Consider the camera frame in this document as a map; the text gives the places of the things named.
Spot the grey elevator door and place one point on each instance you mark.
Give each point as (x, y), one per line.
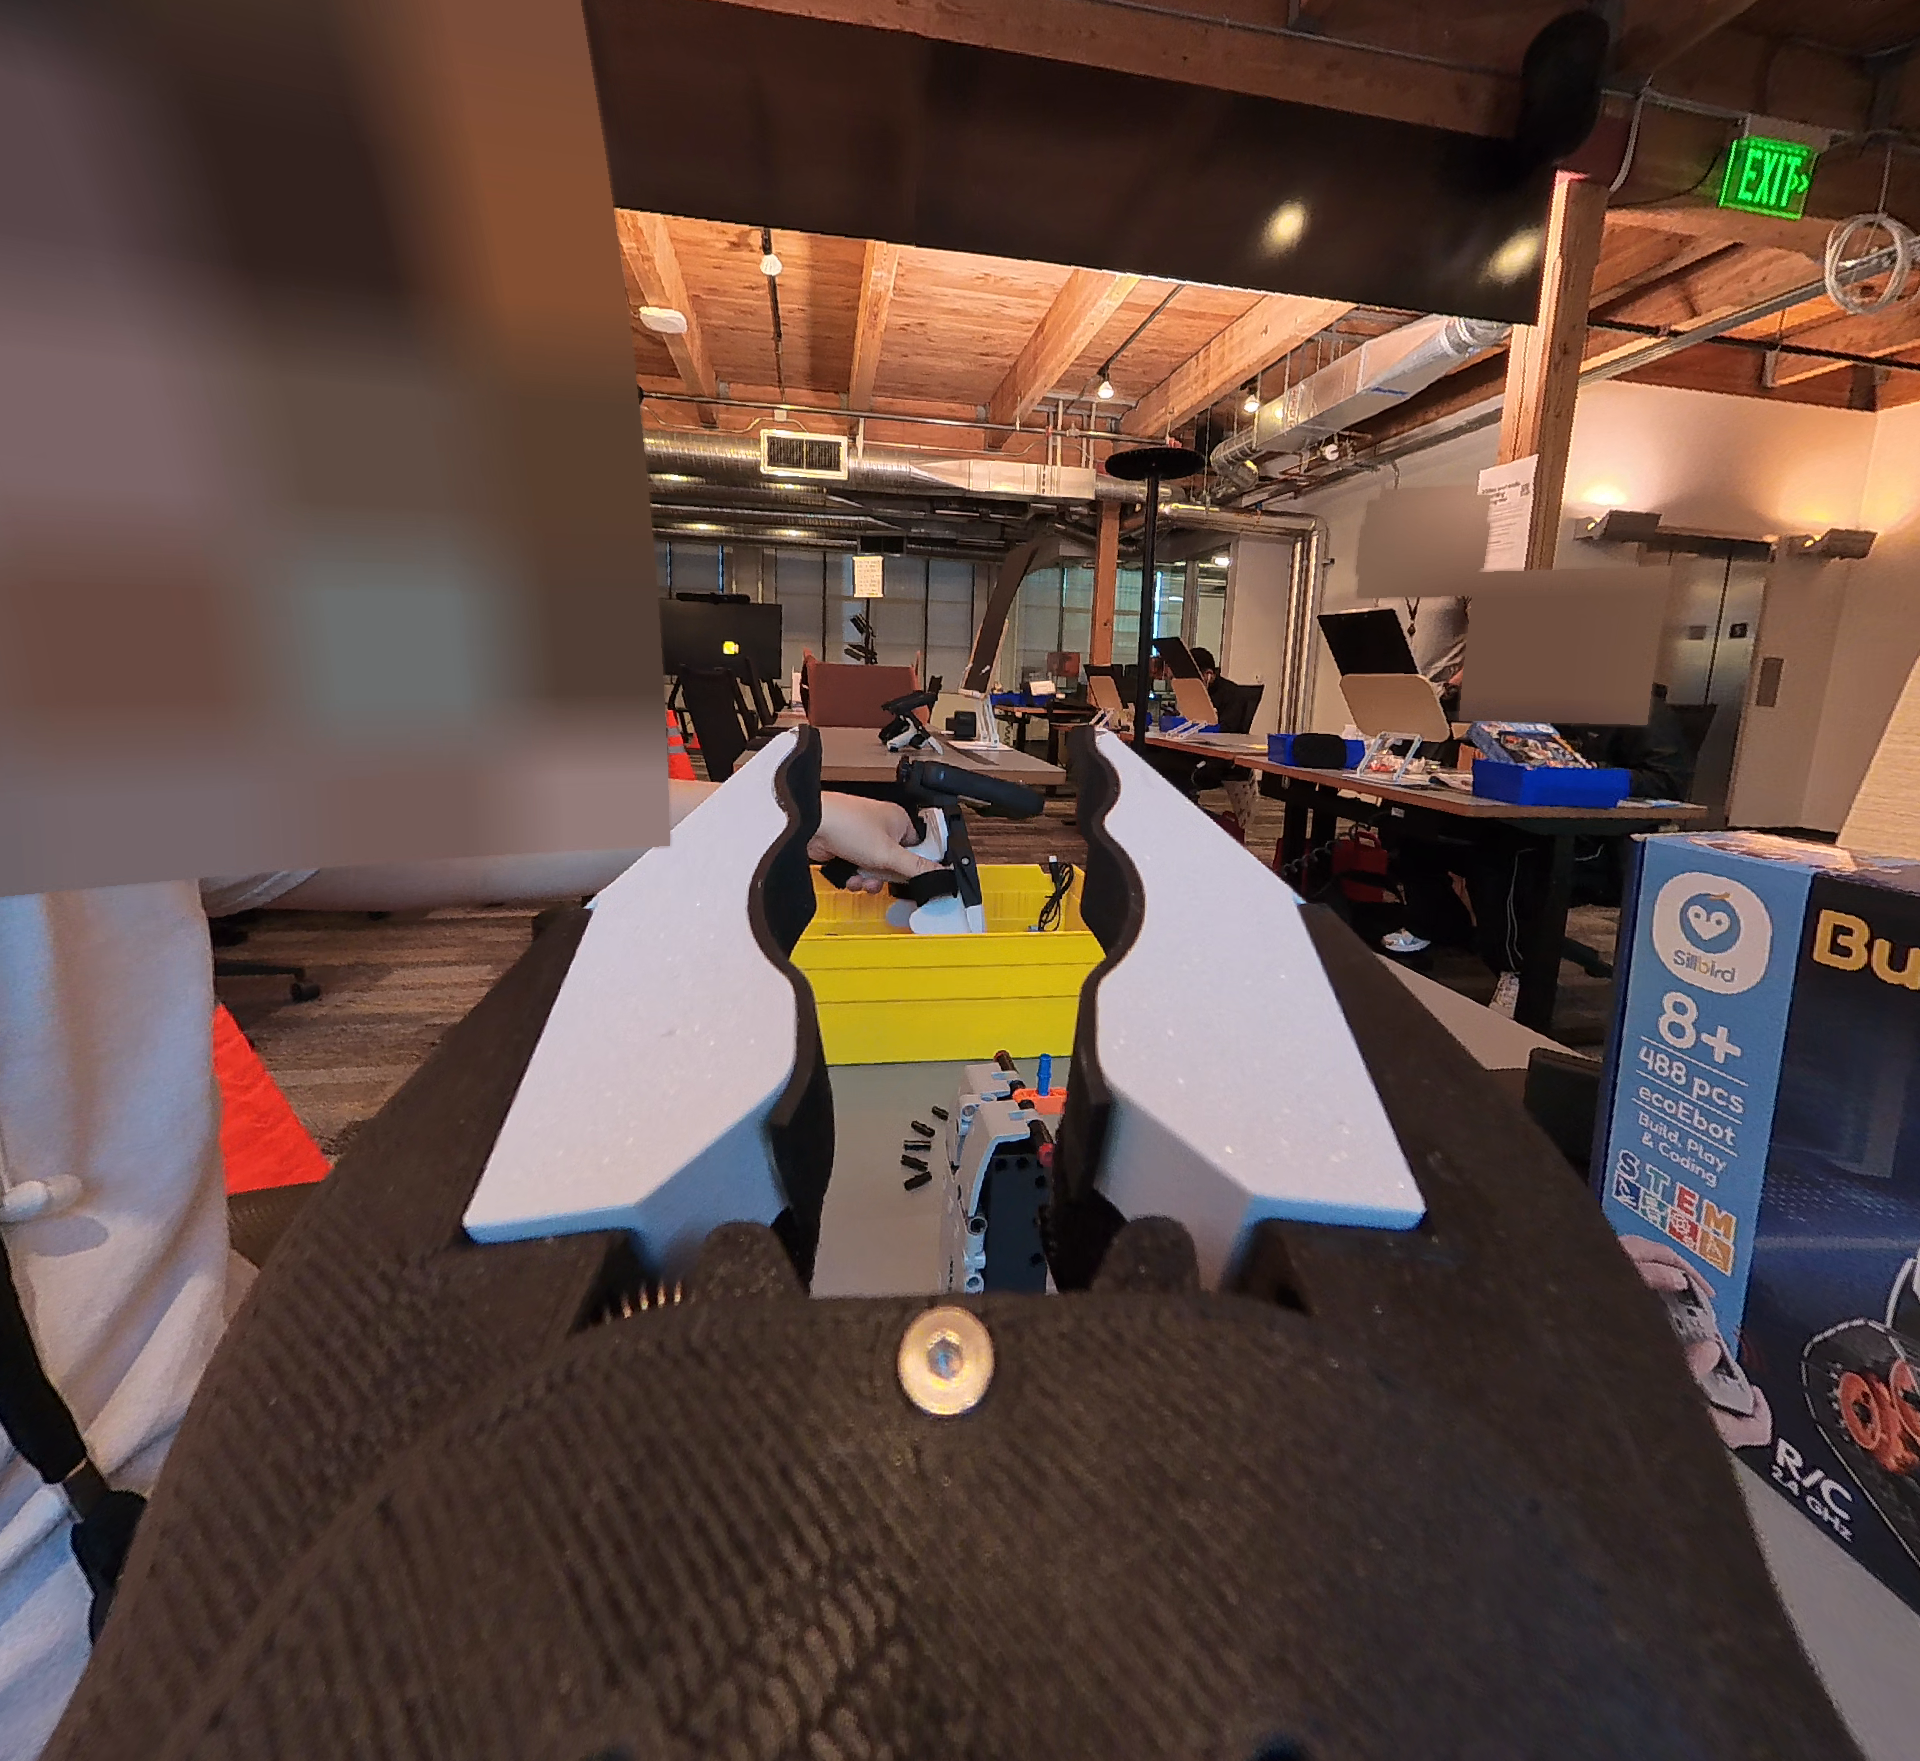
(1724, 653)

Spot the person's left hand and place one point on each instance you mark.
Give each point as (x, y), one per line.
(869, 839)

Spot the wall lamp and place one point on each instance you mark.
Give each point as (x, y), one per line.
(1829, 541)
(1619, 528)

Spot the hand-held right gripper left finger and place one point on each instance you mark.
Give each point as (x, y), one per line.
(646, 1042)

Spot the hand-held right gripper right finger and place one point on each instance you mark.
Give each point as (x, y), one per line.
(1245, 1042)

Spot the black monitor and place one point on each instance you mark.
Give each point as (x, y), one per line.
(720, 636)

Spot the person's left forearm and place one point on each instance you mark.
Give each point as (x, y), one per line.
(451, 877)

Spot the black glossy panel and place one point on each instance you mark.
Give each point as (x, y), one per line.
(1049, 142)

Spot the silver air duct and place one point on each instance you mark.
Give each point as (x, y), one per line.
(1350, 387)

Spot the green exit sign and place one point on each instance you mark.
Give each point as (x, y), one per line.
(1767, 175)

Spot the orange traffic cone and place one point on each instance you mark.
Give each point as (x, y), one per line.
(678, 740)

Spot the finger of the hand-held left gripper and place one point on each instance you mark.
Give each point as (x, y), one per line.
(944, 915)

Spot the brown panel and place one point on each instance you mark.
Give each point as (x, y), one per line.
(855, 693)

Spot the red bag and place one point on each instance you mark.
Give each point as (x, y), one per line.
(1358, 862)

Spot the ceiling vent grille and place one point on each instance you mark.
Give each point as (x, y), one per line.
(803, 453)

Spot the black device box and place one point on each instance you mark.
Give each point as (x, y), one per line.
(1559, 1102)

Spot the white paper notice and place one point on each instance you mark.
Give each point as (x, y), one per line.
(1504, 509)

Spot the orange cloth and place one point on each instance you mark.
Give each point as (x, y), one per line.
(263, 1116)

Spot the beige stand board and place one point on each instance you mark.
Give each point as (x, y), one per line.
(1397, 705)

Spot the long wooden table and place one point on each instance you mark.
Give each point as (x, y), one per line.
(1410, 779)

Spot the blue plastic bin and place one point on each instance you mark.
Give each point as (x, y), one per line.
(1283, 750)
(1546, 783)

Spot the black mesh office chair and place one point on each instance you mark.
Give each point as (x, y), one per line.
(271, 1220)

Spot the person's torso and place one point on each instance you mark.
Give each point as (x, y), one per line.
(106, 1191)

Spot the wooden column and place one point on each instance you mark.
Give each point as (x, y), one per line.
(1546, 365)

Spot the grey desk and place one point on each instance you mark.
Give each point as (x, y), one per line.
(931, 1191)

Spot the black pole stand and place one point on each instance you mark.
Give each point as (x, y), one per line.
(1152, 465)

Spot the black grey brick assembly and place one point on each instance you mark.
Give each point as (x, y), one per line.
(996, 1191)

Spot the blue toy robot kit box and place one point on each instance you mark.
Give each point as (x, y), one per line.
(1756, 1116)

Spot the black tilted screen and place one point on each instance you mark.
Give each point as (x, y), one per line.
(1365, 644)

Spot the yellow plastic bin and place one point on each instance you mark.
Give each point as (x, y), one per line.
(931, 980)

